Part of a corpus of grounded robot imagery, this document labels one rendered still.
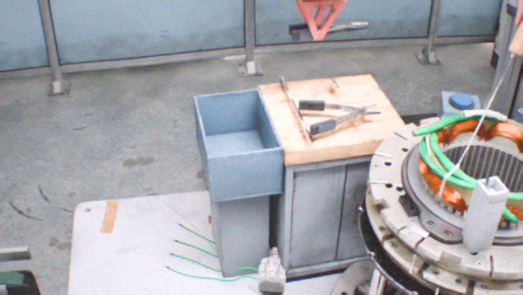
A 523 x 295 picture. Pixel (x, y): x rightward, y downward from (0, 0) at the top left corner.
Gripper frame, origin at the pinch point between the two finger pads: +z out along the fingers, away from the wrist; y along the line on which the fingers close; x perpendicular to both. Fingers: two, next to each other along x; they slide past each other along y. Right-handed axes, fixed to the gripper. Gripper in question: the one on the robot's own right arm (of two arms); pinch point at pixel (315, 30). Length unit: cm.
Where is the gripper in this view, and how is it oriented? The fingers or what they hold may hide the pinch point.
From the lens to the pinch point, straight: 95.7
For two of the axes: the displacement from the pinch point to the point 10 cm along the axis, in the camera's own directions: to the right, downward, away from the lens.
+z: -0.2, 8.1, 5.9
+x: 9.8, -1.2, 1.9
